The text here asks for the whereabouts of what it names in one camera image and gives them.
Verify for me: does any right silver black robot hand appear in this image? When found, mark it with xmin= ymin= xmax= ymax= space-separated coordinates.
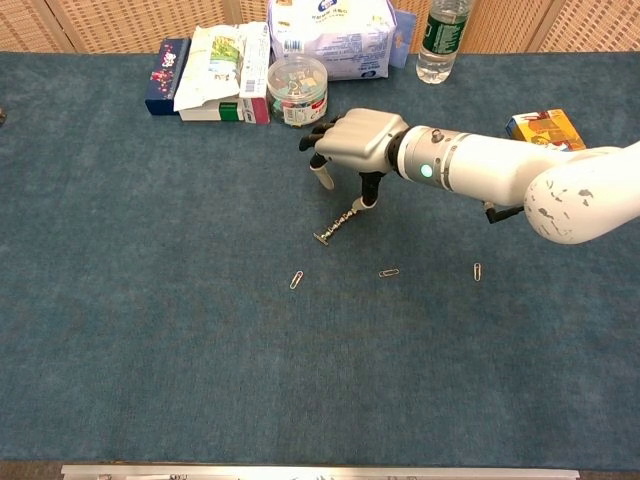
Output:
xmin=298 ymin=107 xmax=411 ymax=210

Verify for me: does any silver magnetic bead stick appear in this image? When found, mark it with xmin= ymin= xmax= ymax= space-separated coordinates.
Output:
xmin=322 ymin=209 xmax=359 ymax=240

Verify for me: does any clear tub of binder clips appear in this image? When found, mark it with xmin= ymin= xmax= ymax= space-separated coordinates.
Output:
xmin=266 ymin=55 xmax=329 ymax=129

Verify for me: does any white blue plastic pack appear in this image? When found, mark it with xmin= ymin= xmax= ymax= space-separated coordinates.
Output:
xmin=266 ymin=0 xmax=399 ymax=82

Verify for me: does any white box with pink end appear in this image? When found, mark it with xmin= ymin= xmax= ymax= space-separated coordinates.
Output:
xmin=238 ymin=21 xmax=272 ymax=126

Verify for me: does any water bottle with green label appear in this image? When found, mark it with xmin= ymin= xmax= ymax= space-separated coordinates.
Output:
xmin=415 ymin=0 xmax=474 ymax=85

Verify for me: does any white box with green end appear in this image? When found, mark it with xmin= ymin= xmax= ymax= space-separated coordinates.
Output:
xmin=178 ymin=98 xmax=245 ymax=123

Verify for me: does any white green paper packet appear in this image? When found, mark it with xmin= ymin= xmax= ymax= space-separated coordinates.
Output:
xmin=172 ymin=21 xmax=269 ymax=113

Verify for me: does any yellow orange printed carton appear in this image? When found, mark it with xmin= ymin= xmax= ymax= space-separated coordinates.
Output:
xmin=504 ymin=108 xmax=587 ymax=151

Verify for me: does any dark blue printed box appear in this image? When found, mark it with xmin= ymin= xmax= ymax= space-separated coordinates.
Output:
xmin=144 ymin=37 xmax=193 ymax=117

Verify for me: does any teal felt table cloth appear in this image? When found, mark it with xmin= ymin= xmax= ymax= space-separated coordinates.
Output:
xmin=0 ymin=51 xmax=640 ymax=472

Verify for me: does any wicker folding screen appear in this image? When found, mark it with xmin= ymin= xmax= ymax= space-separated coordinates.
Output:
xmin=0 ymin=0 xmax=640 ymax=55

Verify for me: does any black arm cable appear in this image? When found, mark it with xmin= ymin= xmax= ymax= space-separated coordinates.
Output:
xmin=482 ymin=200 xmax=526 ymax=225

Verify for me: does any aluminium rail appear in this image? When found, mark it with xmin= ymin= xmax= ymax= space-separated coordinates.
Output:
xmin=60 ymin=464 xmax=581 ymax=480

